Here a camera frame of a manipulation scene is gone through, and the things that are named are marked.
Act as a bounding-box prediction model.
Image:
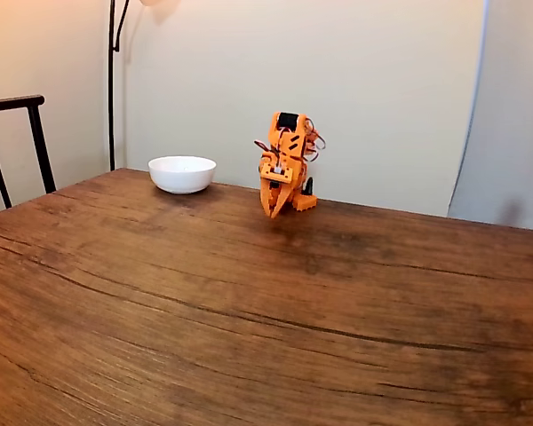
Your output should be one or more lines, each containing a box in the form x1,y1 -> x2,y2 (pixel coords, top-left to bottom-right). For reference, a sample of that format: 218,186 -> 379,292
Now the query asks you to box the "white bowl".
147,154 -> 218,195

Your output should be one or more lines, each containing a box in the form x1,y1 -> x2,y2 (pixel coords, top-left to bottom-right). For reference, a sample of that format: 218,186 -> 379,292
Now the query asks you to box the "black floor lamp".
107,0 -> 181,172

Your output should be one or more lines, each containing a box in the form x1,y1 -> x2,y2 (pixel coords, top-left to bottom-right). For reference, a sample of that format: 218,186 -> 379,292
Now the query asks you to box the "pale grey curtain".
447,0 -> 533,233

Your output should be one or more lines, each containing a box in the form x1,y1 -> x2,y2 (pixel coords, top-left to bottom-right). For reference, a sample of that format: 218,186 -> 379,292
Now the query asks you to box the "black chair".
0,94 -> 58,209

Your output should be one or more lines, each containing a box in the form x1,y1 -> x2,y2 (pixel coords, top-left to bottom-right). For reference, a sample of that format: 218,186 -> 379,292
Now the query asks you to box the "thin servo wire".
304,118 -> 327,163

